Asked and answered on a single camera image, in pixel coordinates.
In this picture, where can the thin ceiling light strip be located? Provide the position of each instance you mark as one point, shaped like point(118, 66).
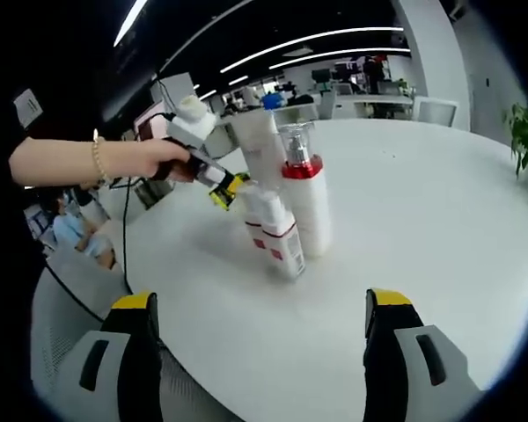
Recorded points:
point(312, 37)
point(343, 53)

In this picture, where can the large white red-collar skincare bottle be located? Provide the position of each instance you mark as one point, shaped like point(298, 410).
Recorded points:
point(312, 211)

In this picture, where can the white office counter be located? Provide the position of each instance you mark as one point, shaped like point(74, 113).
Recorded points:
point(303, 113)

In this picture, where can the white office chair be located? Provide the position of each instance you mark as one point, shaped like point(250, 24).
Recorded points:
point(435, 110)

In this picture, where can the blue bin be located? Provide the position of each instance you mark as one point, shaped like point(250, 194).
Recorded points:
point(273, 100)

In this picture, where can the grey mesh chair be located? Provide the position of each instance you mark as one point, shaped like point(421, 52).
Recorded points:
point(70, 281)

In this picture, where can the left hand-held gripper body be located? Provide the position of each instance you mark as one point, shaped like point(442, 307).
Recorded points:
point(191, 125)

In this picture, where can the pink screen monitor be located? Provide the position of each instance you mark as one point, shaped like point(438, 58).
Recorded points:
point(147, 127)

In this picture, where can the white skincare tube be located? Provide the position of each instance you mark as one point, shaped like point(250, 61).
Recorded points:
point(257, 140)

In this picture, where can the white ceiling unit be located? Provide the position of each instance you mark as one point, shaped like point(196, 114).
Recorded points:
point(28, 107)

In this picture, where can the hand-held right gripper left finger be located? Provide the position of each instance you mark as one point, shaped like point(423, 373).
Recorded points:
point(127, 351)

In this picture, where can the white office desk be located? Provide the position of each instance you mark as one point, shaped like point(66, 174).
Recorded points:
point(378, 105)

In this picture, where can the potted green plant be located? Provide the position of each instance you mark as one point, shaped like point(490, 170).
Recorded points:
point(523, 136)

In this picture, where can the person's left hand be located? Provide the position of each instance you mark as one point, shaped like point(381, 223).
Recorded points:
point(167, 154)

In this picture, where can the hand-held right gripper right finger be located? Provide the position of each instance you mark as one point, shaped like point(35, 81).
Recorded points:
point(391, 351)

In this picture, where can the wide ceiling light strip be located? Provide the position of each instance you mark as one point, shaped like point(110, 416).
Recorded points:
point(129, 22)

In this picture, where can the small white skincare bottle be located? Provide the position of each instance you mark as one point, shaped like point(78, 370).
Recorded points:
point(257, 206)
point(286, 246)

